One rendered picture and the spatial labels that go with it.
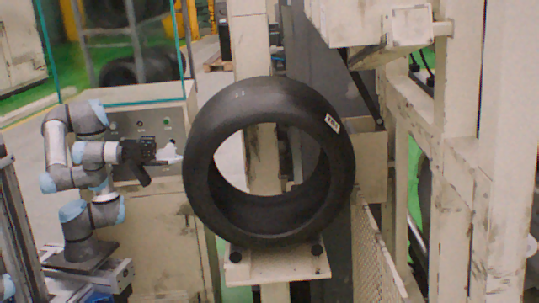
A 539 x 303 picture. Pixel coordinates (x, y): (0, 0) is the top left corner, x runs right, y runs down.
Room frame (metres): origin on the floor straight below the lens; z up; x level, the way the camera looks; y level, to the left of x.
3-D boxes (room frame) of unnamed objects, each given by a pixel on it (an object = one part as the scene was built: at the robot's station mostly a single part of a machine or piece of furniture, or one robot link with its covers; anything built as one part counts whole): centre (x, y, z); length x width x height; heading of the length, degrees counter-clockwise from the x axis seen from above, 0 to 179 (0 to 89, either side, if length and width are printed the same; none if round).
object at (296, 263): (1.81, 0.00, 0.80); 0.37 x 0.36 x 0.02; 90
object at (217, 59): (8.88, 0.36, 0.38); 1.20 x 0.80 x 0.76; 168
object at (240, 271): (1.81, 0.14, 0.84); 0.36 x 0.09 x 0.06; 0
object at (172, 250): (2.52, 0.62, 0.63); 0.56 x 0.41 x 1.27; 90
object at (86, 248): (2.07, 0.83, 0.77); 0.15 x 0.15 x 0.10
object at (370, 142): (2.03, -0.37, 1.05); 0.20 x 0.15 x 0.30; 0
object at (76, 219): (2.07, 0.82, 0.88); 0.13 x 0.12 x 0.14; 107
